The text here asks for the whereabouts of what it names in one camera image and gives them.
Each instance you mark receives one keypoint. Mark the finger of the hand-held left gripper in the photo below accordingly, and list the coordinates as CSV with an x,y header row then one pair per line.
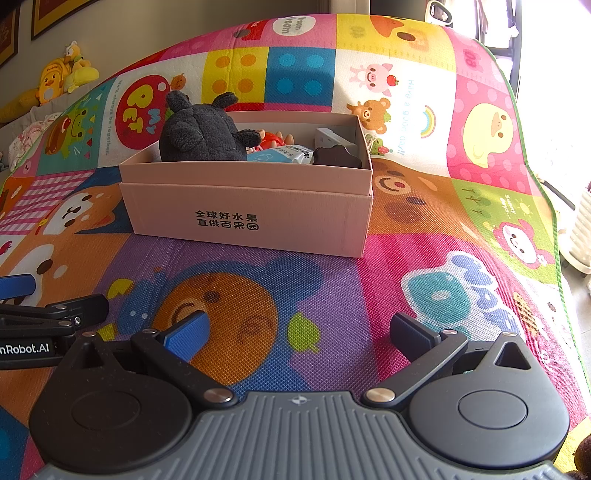
x,y
85,307
16,286

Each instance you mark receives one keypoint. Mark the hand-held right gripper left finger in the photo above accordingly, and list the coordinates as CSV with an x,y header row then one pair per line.
x,y
189,339

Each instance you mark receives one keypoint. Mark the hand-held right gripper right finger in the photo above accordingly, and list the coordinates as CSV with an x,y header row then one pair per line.
x,y
411,334

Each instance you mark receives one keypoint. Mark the pink cardboard box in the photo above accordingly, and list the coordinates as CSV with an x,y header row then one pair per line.
x,y
277,217

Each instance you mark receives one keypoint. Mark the yellow pudding toy brown top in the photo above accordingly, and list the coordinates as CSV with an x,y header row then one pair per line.
x,y
337,157

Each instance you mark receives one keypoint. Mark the black plush toy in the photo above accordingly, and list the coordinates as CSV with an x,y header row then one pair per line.
x,y
203,134

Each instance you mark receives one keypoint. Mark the orange skull toy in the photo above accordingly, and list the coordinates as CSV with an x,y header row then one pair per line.
x,y
279,138

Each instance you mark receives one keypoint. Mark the colourful printed play mat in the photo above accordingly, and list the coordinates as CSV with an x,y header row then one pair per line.
x,y
323,286

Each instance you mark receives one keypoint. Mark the pink white cloth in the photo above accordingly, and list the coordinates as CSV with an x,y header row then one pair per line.
x,y
34,136

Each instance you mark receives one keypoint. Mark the yellow banana plush toy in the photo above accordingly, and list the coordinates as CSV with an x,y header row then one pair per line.
x,y
16,108

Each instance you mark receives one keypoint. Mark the white ribbed plant pot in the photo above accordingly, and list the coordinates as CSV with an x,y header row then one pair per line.
x,y
581,230

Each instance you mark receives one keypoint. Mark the blue tissue packet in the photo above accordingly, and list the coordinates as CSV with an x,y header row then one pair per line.
x,y
277,156

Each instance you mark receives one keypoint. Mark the orange striped plush toy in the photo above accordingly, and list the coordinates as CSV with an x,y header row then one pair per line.
x,y
51,83

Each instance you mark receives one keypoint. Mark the brown furry object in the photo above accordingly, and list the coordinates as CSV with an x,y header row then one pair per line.
x,y
582,457

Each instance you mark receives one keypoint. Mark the white plastic piece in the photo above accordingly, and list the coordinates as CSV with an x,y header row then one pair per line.
x,y
330,136

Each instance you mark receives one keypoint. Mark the framed wall picture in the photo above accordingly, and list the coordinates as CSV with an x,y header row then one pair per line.
x,y
8,37
55,14

